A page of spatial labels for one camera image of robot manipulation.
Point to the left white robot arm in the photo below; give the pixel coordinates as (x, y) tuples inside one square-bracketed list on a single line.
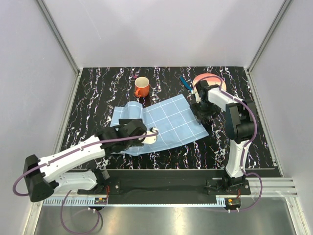
[(47, 175)]

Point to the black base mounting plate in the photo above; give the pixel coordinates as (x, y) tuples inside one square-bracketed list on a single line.
[(211, 182)]

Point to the right aluminium frame post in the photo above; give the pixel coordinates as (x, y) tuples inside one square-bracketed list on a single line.
[(269, 34)]

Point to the pink and cream plate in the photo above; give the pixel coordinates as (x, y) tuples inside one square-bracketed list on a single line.
[(211, 79)]

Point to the orange ceramic mug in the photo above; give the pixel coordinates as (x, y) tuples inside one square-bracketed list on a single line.
[(142, 86)]

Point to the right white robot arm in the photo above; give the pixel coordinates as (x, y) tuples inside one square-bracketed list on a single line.
[(240, 125)]

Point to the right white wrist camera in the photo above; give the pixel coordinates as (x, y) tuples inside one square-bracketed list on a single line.
[(195, 93)]

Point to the aluminium frame post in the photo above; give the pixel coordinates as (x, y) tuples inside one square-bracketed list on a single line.
[(269, 34), (57, 35)]

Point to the blue checked cloth napkin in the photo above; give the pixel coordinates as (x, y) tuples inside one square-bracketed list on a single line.
[(172, 117)]

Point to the blue plastic knife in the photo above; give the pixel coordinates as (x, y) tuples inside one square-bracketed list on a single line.
[(185, 84)]

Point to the left aluminium frame post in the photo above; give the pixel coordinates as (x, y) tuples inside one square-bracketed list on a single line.
[(57, 35)]

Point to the grey cable duct rail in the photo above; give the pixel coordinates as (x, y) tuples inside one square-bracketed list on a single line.
[(136, 200)]

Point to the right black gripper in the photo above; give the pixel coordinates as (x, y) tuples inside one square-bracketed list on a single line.
[(213, 111)]

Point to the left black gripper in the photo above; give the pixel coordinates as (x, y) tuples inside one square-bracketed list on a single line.
[(123, 122)]

